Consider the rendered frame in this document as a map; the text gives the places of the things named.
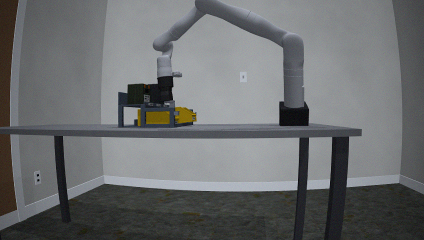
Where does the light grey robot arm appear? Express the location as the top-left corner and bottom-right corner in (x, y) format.
(152, 0), (305, 108)

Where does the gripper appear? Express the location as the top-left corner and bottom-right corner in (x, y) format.
(157, 66), (182, 108)

